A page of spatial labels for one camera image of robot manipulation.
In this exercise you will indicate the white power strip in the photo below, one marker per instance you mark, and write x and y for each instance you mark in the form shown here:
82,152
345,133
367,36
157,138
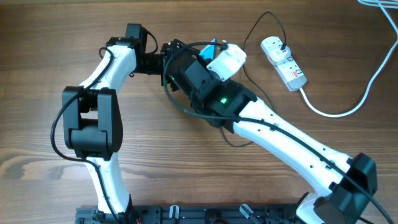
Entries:
288,70

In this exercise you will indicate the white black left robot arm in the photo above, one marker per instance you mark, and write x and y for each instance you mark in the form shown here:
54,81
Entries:
92,123

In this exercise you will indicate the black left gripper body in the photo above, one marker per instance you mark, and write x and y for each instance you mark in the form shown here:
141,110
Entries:
166,62

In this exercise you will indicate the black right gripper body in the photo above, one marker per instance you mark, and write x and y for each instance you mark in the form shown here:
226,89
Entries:
204,63

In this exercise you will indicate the blue screen Galaxy smartphone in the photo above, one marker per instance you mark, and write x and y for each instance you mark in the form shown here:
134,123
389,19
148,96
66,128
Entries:
208,52

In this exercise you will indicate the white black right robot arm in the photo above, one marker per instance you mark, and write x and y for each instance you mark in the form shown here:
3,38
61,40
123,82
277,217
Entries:
343,186

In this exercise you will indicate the white USB charger plug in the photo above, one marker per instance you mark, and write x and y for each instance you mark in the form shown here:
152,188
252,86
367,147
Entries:
277,54

